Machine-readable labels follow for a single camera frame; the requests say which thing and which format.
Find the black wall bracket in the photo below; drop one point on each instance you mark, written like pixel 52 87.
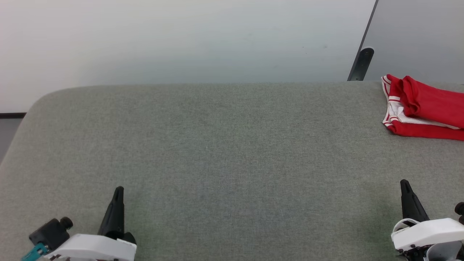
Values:
pixel 362 63

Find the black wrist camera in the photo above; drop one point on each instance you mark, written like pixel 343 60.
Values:
pixel 50 233
pixel 460 209

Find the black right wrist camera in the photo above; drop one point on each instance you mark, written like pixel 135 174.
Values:
pixel 460 209

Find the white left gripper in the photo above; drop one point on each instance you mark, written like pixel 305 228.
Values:
pixel 94 250

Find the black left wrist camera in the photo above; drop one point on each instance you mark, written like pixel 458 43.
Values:
pixel 50 233

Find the dark baseboard strip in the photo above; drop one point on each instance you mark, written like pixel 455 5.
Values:
pixel 12 115

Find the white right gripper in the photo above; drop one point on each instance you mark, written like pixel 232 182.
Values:
pixel 431 232

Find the red and white shirt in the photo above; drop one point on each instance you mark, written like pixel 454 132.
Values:
pixel 427 101

